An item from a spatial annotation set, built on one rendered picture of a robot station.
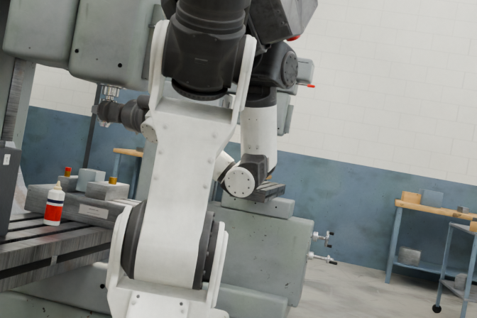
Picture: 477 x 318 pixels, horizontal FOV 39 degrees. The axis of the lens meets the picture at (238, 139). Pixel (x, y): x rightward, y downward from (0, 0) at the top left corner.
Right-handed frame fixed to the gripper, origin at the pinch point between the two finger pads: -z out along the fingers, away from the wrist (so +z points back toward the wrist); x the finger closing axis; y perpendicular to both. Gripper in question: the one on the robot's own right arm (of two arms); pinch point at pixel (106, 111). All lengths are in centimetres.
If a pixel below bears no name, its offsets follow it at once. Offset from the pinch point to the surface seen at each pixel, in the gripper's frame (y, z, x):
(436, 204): 31, -132, -600
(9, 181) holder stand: 19, 22, 42
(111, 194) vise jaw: 21.8, 10.0, 2.1
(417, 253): 84, -133, -570
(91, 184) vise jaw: 20.1, 7.3, 7.3
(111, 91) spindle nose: -5.7, 2.1, 1.2
